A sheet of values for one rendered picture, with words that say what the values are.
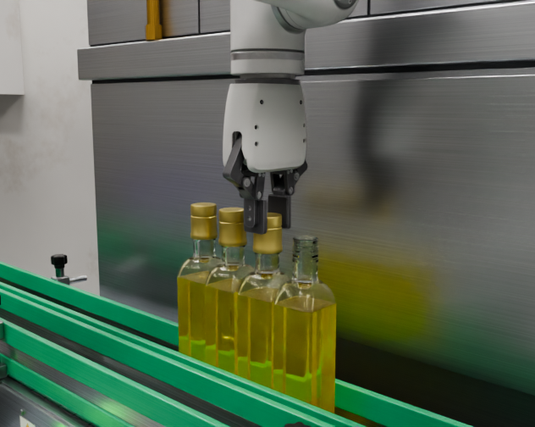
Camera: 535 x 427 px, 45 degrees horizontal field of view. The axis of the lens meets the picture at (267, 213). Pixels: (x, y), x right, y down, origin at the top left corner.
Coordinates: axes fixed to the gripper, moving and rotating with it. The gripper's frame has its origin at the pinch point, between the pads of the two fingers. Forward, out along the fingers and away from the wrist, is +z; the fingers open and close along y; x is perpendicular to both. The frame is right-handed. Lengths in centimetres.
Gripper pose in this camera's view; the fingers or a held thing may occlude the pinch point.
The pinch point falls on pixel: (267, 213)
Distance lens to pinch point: 77.1
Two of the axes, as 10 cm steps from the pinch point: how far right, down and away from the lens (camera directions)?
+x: 7.4, 1.1, -6.6
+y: -6.7, 1.2, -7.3
